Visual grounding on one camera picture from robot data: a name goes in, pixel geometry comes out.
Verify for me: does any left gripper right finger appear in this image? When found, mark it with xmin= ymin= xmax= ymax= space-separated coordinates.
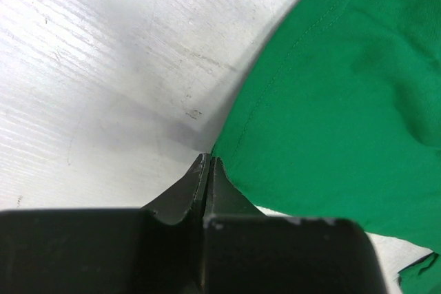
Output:
xmin=203 ymin=158 xmax=387 ymax=293

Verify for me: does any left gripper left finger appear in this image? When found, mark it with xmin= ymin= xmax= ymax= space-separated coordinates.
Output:
xmin=1 ymin=154 xmax=210 ymax=293

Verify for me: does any green t shirt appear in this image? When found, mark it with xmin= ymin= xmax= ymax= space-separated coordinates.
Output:
xmin=213 ymin=0 xmax=440 ymax=293

